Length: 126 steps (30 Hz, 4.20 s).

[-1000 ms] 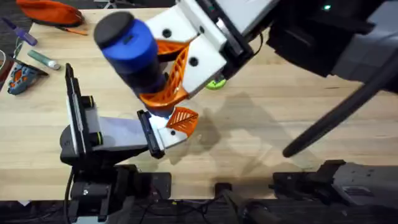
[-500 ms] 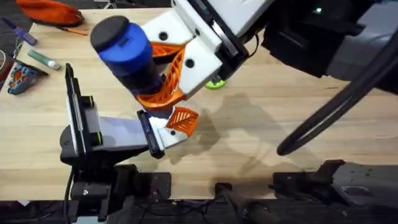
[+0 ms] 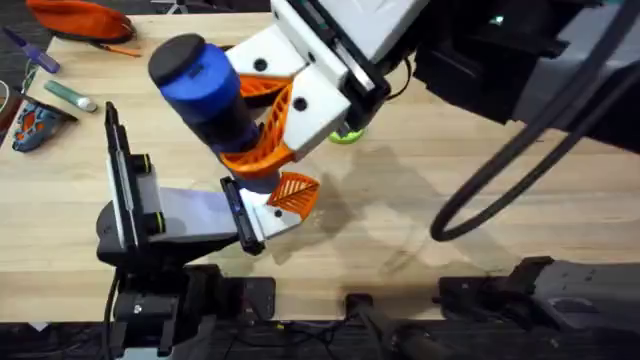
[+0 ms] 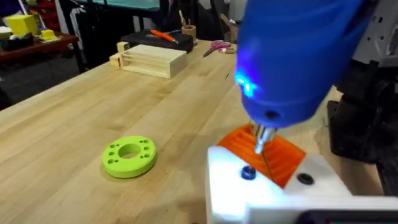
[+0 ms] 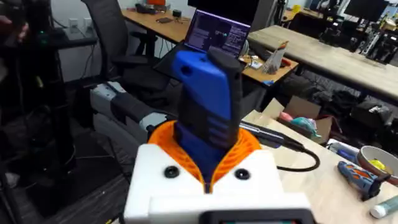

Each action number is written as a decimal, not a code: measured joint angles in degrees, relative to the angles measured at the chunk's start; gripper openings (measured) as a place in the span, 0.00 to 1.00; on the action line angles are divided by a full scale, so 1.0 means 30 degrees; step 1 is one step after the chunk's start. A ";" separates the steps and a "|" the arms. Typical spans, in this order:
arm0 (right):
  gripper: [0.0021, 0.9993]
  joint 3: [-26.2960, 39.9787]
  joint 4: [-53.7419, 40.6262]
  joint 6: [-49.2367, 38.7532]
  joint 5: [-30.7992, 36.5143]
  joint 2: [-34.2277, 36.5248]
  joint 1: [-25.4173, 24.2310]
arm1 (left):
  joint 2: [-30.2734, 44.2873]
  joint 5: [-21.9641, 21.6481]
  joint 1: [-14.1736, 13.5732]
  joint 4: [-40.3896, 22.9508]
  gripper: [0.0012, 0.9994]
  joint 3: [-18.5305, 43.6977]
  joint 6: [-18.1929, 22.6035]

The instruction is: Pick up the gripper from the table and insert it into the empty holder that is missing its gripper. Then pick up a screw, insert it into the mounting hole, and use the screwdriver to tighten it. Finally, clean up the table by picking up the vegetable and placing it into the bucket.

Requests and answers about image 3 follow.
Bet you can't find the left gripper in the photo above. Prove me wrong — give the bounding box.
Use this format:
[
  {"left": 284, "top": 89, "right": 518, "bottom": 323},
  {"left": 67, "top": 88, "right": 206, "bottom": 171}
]
[{"left": 96, "top": 154, "right": 321, "bottom": 269}]

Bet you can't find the blue electric screwdriver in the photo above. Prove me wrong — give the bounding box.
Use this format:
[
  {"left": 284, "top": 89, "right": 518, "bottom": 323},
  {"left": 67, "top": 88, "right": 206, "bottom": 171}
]
[{"left": 147, "top": 32, "right": 282, "bottom": 196}]

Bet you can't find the green disc with holes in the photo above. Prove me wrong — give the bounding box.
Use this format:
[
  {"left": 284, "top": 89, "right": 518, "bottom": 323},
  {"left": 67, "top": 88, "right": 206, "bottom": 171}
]
[{"left": 328, "top": 126, "right": 367, "bottom": 146}]

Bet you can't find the left wrist black flat plate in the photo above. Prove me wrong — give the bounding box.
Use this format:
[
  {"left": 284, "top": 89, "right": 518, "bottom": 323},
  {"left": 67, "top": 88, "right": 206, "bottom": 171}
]
[{"left": 103, "top": 99, "right": 140, "bottom": 251}]

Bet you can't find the green tube with white cap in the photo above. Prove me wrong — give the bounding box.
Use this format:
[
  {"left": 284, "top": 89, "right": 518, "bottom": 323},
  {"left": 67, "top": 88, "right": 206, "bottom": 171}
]
[{"left": 43, "top": 79, "right": 99, "bottom": 114}]

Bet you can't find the orange soft zip bag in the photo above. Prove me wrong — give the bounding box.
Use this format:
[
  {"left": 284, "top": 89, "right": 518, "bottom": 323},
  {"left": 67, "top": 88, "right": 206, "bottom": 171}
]
[{"left": 24, "top": 0, "right": 144, "bottom": 59}]

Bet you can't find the purple pen-shaped tool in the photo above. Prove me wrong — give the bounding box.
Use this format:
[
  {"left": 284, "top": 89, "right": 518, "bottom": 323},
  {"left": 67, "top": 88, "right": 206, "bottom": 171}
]
[{"left": 1, "top": 26, "right": 62, "bottom": 75}]

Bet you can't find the blue and orange toy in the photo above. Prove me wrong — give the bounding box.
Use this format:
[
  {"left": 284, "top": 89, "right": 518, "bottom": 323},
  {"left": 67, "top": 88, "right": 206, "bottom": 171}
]
[{"left": 11, "top": 95, "right": 79, "bottom": 154}]

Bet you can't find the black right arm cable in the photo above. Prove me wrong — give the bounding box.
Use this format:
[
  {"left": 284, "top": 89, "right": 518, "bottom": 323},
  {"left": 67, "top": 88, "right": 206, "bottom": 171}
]
[{"left": 429, "top": 0, "right": 640, "bottom": 244}]

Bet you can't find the black rail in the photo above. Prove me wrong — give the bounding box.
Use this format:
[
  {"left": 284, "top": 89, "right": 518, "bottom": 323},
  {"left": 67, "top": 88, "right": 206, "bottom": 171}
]
[{"left": 0, "top": 319, "right": 640, "bottom": 360}]

